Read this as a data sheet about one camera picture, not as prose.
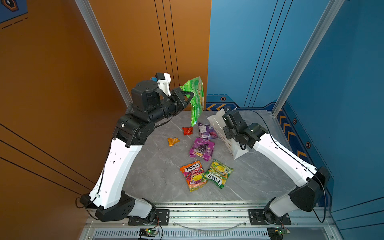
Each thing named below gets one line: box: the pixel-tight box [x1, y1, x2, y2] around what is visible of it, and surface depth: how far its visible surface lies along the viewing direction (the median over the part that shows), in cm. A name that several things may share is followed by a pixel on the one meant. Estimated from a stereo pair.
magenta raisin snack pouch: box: [189, 137, 215, 162], surface depth 93 cm
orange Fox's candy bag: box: [180, 161, 208, 192], surface depth 86 cm
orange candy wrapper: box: [167, 137, 180, 147], surface depth 104 cm
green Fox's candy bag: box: [202, 159, 234, 189], surface depth 86 cm
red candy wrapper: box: [182, 126, 194, 136], surface depth 107 cm
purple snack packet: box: [198, 122, 219, 140], surface depth 104 cm
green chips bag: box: [179, 76, 205, 127], surface depth 56 cm
